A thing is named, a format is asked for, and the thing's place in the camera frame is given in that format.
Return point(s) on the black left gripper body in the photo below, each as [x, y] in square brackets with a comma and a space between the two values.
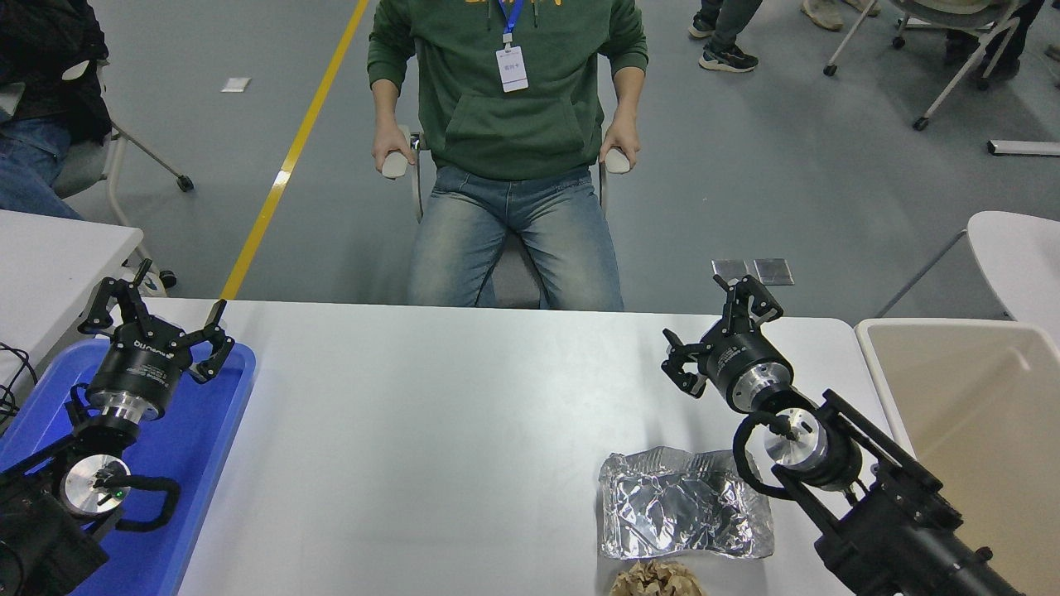
[139, 368]

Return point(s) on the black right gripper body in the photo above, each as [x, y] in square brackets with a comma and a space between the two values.
[745, 360]

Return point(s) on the foil tray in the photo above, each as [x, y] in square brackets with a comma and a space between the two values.
[662, 505]

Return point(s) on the tan paper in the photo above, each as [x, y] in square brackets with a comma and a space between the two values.
[658, 579]

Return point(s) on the person's left hand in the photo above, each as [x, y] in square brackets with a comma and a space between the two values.
[621, 136]

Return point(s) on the person's right hand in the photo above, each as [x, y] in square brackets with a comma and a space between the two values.
[393, 142]

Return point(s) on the silver floor plate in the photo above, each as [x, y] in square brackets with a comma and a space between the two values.
[737, 270]
[774, 271]

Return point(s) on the white side table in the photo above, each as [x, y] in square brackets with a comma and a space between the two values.
[50, 265]

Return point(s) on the blue plastic tray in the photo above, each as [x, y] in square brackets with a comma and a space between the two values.
[199, 430]

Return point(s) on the grey wheeled chair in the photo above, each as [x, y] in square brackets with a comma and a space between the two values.
[79, 170]

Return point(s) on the grey chair white armrests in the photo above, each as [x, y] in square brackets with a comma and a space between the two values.
[517, 277]

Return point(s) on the large pale bin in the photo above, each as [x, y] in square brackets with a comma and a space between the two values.
[977, 389]

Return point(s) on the person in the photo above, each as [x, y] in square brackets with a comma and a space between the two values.
[824, 12]
[1006, 50]
[41, 50]
[505, 124]
[729, 58]

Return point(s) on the white rounded table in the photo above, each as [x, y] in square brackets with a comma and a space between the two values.
[1019, 257]

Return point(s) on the white bar on floor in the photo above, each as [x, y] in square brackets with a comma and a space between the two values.
[1023, 147]

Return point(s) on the white ID badge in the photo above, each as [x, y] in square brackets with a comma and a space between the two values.
[512, 70]

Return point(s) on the white-framed wheeled chair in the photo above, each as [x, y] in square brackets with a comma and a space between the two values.
[952, 18]

